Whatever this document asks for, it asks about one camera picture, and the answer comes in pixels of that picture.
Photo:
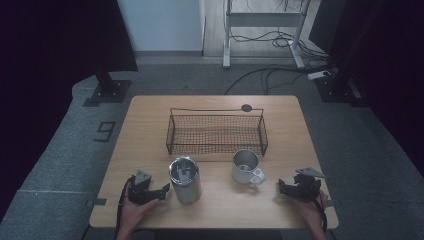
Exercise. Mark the person's right hand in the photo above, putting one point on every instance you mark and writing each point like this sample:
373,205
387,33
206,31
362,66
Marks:
311,211

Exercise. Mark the person's left hand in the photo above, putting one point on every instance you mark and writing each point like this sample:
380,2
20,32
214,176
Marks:
135,213

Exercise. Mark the grey tape piece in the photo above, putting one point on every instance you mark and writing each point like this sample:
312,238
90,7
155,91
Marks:
330,203

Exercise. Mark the dark curtain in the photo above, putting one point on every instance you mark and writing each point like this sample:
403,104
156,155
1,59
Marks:
383,50
50,50

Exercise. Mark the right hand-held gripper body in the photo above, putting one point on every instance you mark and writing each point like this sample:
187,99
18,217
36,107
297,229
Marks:
307,186

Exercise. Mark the round black sticker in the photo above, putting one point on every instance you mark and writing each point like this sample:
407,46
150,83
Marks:
246,107

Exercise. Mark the black stand with base plate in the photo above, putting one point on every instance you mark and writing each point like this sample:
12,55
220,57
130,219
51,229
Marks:
340,90
110,89

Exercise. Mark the white power strip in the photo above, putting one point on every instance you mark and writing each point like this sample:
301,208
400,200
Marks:
318,74

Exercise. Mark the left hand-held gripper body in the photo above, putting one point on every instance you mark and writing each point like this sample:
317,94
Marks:
139,191

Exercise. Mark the tall steel tumbler cup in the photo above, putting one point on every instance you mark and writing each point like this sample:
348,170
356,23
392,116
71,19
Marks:
185,181

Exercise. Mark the white metal desk frame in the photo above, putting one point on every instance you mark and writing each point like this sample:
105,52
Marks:
263,20

